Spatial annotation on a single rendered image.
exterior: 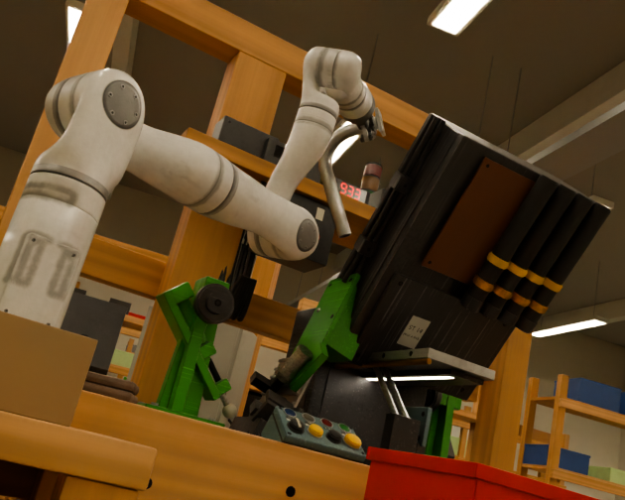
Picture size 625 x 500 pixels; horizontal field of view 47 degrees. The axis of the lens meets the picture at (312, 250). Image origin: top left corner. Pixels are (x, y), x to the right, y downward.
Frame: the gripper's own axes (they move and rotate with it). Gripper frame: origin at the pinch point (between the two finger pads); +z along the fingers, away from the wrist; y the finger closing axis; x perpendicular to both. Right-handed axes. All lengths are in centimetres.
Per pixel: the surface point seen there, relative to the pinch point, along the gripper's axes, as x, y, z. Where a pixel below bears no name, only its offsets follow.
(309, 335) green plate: 19.7, -43.8, -6.9
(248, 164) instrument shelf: 30.0, -0.9, 2.5
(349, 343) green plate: 11.4, -47.0, -7.4
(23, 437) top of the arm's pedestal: 22, -56, -94
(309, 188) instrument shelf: 19.4, -7.0, 13.5
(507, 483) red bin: -16, -71, -56
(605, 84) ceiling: -132, 158, 466
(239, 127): 32.0, 10.1, 6.1
